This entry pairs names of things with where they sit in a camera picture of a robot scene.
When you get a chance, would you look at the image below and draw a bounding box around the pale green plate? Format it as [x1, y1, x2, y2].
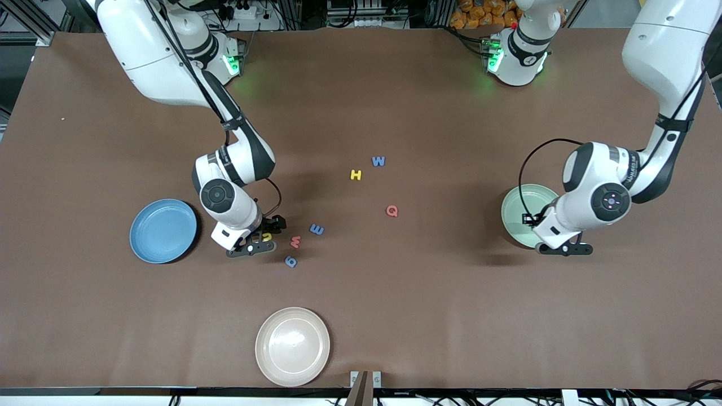
[501, 184, 560, 249]

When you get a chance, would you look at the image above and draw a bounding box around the blue plate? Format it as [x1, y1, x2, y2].
[129, 198, 198, 264]

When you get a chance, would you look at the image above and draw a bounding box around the beige plate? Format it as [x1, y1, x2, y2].
[255, 307, 331, 387]

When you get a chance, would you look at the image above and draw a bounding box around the orange mesh bag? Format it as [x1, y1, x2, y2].
[450, 0, 522, 30]

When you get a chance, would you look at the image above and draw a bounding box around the white power strip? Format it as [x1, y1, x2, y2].
[217, 0, 271, 20]

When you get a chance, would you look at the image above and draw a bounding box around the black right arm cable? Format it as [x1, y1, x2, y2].
[144, 0, 283, 220]

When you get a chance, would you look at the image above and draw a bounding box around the brown wedge post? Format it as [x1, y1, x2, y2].
[345, 370, 368, 406]

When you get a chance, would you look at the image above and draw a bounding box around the black cable bundle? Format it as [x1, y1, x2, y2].
[685, 379, 722, 406]

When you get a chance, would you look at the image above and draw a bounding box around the aluminium frame profile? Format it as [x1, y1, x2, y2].
[0, 0, 74, 47]

